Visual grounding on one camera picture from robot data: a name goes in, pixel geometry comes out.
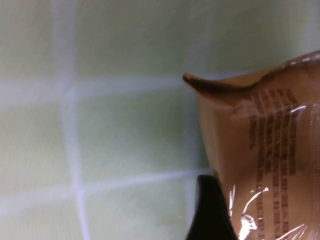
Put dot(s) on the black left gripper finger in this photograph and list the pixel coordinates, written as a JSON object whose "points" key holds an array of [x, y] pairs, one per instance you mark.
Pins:
{"points": [[210, 215]]}

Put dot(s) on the long brown snack packet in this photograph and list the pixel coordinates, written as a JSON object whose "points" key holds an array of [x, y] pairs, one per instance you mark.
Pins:
{"points": [[262, 150]]}

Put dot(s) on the green checked tablecloth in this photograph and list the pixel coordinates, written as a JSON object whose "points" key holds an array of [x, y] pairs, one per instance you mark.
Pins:
{"points": [[100, 125]]}

